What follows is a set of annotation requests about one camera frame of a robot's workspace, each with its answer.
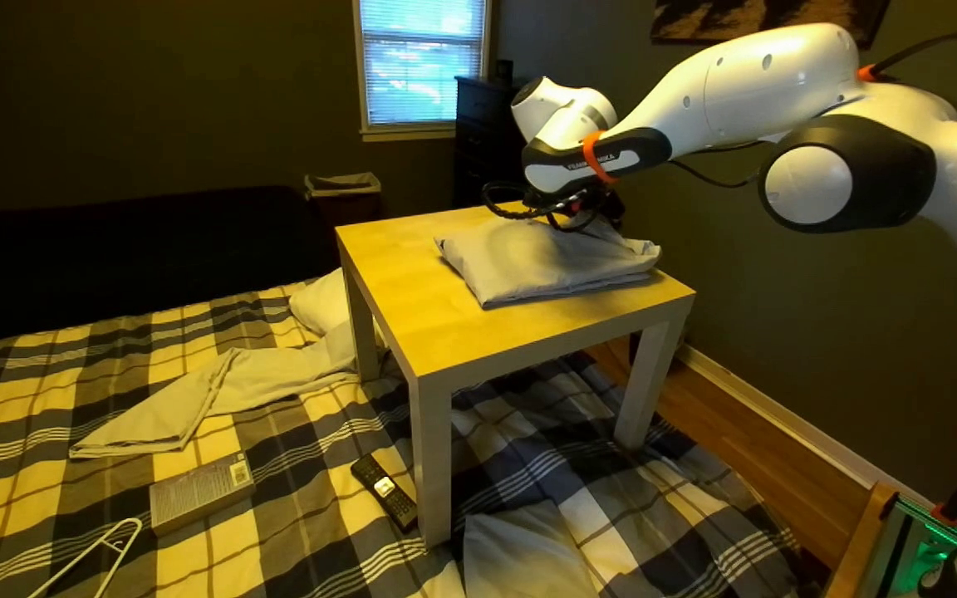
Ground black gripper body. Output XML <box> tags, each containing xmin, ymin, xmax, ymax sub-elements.
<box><xmin>538</xmin><ymin>175</ymin><xmax>625</xmax><ymax>234</ymax></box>

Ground white bed sheet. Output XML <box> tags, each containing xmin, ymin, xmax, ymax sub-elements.
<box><xmin>434</xmin><ymin>214</ymin><xmax>666</xmax><ymax>311</ymax></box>

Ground dark tall dresser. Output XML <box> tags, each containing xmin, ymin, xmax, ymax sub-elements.
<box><xmin>453</xmin><ymin>60</ymin><xmax>530</xmax><ymax>210</ymax></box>

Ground wooden side table white legs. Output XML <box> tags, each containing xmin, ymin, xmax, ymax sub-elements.
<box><xmin>331</xmin><ymin>204</ymin><xmax>701</xmax><ymax>553</ymax></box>

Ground bright window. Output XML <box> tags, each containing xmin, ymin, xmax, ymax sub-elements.
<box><xmin>350</xmin><ymin>0</ymin><xmax>491</xmax><ymax>143</ymax></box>

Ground brown open storage basket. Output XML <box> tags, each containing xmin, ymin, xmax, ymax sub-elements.
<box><xmin>302</xmin><ymin>166</ymin><xmax>390</xmax><ymax>228</ymax></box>

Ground small white pillow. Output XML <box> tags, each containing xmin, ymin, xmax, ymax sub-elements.
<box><xmin>285</xmin><ymin>266</ymin><xmax>355</xmax><ymax>339</ymax></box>

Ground black remote with white label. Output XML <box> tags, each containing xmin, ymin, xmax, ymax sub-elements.
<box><xmin>350</xmin><ymin>448</ymin><xmax>423</xmax><ymax>531</ymax></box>

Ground folded white cloth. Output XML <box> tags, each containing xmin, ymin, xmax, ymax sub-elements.
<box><xmin>67</xmin><ymin>325</ymin><xmax>365</xmax><ymax>462</ymax></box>

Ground black futon mattress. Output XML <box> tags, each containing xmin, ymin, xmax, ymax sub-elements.
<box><xmin>0</xmin><ymin>179</ymin><xmax>343</xmax><ymax>351</ymax></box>

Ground framed flat panel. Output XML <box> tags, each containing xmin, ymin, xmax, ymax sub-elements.
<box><xmin>863</xmin><ymin>496</ymin><xmax>957</xmax><ymax>598</ymax></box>

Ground plaid checkered comforter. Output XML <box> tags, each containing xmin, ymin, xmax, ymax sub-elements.
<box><xmin>0</xmin><ymin>278</ymin><xmax>824</xmax><ymax>598</ymax></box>

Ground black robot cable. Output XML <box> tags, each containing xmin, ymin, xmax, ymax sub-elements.
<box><xmin>481</xmin><ymin>25</ymin><xmax>957</xmax><ymax>235</ymax></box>

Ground dark wall picture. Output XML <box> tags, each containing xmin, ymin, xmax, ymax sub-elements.
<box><xmin>650</xmin><ymin>0</ymin><xmax>892</xmax><ymax>50</ymax></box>

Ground white wire clothes hanger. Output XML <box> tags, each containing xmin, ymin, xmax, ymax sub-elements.
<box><xmin>24</xmin><ymin>510</ymin><xmax>147</xmax><ymax>598</ymax></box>

